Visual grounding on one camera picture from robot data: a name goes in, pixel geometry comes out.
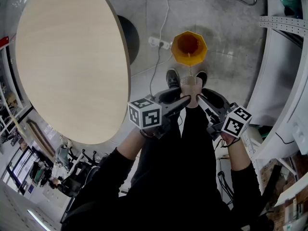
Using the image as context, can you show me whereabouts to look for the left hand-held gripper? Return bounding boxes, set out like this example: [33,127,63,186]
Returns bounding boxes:
[127,88,191,139]

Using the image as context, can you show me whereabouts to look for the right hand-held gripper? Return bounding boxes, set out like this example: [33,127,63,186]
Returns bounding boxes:
[197,88,253,141]

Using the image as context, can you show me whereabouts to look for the translucent plastic cup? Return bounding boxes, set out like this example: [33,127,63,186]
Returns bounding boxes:
[180,77,204,108]

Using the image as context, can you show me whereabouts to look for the stream of poured liquid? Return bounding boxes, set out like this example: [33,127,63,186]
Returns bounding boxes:
[187,52,193,79]

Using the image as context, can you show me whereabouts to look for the person's right forearm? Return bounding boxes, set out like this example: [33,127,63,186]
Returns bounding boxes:
[220,132,265,206]

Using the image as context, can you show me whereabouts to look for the person's left forearm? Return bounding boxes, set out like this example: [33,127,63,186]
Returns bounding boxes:
[69,128,156,202]

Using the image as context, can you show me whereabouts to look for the person's left black shoe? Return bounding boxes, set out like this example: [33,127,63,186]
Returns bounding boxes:
[166,68,181,90]

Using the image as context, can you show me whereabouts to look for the person's black shoe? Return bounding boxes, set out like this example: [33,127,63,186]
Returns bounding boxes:
[195,71,208,88]
[166,68,181,90]

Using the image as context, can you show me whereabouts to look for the person's right black shoe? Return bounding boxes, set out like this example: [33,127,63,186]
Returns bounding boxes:
[195,71,208,88]

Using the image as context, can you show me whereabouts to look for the person's black trousers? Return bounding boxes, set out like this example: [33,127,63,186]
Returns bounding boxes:
[134,104,217,202]

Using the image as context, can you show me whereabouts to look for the yellow plastic bin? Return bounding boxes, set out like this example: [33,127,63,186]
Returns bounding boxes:
[170,30,208,66]

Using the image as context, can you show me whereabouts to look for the white power strip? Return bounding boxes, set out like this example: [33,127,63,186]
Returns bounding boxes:
[148,36,172,50]

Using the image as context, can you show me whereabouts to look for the white metal rack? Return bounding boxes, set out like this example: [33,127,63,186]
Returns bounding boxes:
[245,15,308,206]

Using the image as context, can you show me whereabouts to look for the brick patterned panel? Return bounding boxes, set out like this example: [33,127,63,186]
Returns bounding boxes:
[258,157,300,203]

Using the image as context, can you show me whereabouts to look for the person's black top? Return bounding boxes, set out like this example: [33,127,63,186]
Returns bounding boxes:
[61,148,275,231]

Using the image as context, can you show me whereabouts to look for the teal translucent container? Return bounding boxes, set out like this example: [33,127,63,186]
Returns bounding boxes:
[280,0,303,18]

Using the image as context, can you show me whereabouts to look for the black office chair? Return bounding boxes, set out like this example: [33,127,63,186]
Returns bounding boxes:
[57,148,103,198]

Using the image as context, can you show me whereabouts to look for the low wooden platform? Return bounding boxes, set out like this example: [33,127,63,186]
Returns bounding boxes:
[25,118,56,158]

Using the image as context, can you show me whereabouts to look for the white shelving unit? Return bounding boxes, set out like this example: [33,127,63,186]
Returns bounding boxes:
[0,44,34,139]

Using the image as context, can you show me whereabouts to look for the black power cable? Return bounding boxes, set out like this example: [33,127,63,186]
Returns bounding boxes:
[149,41,164,98]

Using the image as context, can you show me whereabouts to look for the dark round table pedestal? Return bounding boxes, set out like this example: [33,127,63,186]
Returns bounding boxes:
[116,15,141,66]

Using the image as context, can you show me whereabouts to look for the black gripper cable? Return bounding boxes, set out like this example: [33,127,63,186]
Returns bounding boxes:
[215,138,241,205]

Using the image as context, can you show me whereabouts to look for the white floor cable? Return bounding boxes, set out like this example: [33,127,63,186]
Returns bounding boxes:
[158,0,171,41]

